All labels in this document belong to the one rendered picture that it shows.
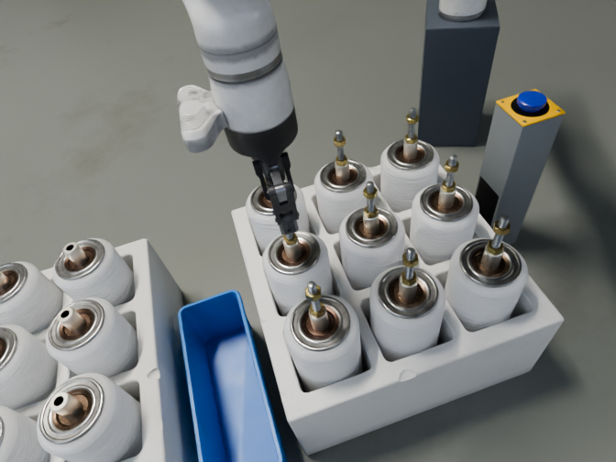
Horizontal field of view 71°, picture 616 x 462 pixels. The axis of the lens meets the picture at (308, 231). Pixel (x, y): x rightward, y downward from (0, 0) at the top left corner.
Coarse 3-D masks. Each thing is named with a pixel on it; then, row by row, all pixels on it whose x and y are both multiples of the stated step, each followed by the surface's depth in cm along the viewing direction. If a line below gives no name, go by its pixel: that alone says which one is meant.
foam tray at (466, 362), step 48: (240, 240) 74; (336, 240) 71; (336, 288) 69; (528, 288) 61; (480, 336) 58; (528, 336) 58; (288, 384) 57; (336, 384) 56; (384, 384) 55; (432, 384) 60; (480, 384) 68; (336, 432) 63
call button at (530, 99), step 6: (522, 96) 65; (528, 96) 65; (534, 96) 64; (540, 96) 64; (522, 102) 64; (528, 102) 64; (534, 102) 64; (540, 102) 64; (522, 108) 65; (528, 108) 64; (534, 108) 64; (540, 108) 64
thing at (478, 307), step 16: (448, 272) 60; (448, 288) 60; (464, 288) 56; (480, 288) 54; (496, 288) 54; (512, 288) 54; (464, 304) 58; (480, 304) 56; (496, 304) 55; (512, 304) 57; (464, 320) 61; (480, 320) 59; (496, 320) 59
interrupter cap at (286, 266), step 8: (296, 232) 64; (304, 232) 63; (280, 240) 63; (304, 240) 63; (312, 240) 62; (272, 248) 62; (280, 248) 62; (304, 248) 62; (312, 248) 61; (272, 256) 62; (280, 256) 62; (304, 256) 61; (312, 256) 61; (272, 264) 60; (280, 264) 60; (288, 264) 60; (296, 264) 60; (304, 264) 60; (312, 264) 60; (280, 272) 60; (288, 272) 59; (296, 272) 59
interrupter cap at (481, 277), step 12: (480, 240) 58; (468, 252) 58; (480, 252) 58; (504, 252) 57; (468, 264) 56; (480, 264) 57; (504, 264) 56; (516, 264) 56; (468, 276) 55; (480, 276) 55; (492, 276) 55; (504, 276) 55; (516, 276) 54
